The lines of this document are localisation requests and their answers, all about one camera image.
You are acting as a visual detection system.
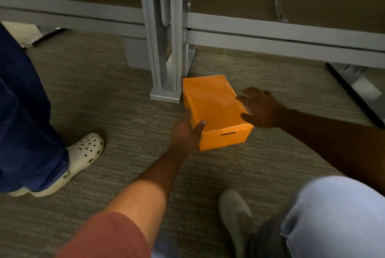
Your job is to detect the grey desk foot black edge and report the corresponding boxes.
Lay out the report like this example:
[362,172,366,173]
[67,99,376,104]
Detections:
[1,21,68,49]
[325,62,385,129]

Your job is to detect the light blue jeans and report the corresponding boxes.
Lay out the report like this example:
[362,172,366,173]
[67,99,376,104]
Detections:
[279,175,385,258]

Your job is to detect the grey shoe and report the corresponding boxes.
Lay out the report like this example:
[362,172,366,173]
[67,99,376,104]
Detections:
[218,189,257,258]

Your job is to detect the person's left forearm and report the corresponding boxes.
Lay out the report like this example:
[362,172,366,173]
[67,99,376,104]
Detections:
[101,146,189,242]

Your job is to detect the grey desk leg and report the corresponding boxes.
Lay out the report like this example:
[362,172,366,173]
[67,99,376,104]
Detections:
[169,0,197,92]
[139,0,183,104]

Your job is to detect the person's right forearm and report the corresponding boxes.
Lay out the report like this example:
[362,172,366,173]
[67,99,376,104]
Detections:
[283,109,385,196]

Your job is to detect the beige perforated clog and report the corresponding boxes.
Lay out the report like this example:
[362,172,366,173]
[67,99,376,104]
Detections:
[8,133,105,198]

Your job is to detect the person's left hand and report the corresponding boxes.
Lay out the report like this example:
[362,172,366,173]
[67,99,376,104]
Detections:
[169,109,207,155]

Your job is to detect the person's right hand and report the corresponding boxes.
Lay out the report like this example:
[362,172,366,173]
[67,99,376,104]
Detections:
[235,87,290,130]

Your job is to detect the red shirt sleeve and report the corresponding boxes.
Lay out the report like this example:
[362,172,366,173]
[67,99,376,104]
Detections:
[55,211,152,258]

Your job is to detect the orange cardboard box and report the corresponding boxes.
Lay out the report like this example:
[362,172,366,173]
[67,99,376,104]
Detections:
[182,74,254,152]

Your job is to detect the grey desk crossbeam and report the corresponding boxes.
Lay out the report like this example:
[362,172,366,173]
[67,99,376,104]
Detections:
[0,0,148,39]
[185,12,385,70]

